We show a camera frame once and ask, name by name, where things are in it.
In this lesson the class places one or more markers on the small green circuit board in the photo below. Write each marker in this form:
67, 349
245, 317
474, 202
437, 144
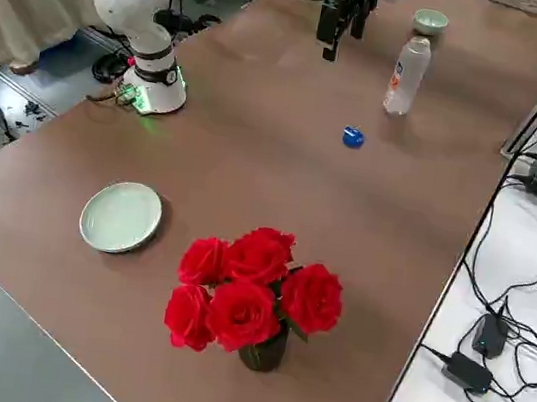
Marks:
125, 94

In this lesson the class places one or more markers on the red rose bouquet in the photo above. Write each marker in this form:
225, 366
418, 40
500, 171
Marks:
243, 303

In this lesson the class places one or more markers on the black power adapter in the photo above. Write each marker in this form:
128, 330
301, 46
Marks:
490, 336
468, 372

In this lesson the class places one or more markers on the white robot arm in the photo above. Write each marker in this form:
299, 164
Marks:
151, 90

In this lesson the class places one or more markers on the transparent plastic bottle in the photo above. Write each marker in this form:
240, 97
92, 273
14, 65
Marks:
408, 80

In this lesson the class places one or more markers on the pale green ceramic plate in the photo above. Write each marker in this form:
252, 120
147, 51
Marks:
121, 217

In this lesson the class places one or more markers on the blue bottle cap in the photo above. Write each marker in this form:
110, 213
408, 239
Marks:
353, 138

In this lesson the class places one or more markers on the dark glass vase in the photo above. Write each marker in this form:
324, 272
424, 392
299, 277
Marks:
263, 354

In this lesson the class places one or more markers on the pale green ceramic bowl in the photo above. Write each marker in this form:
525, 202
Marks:
430, 23

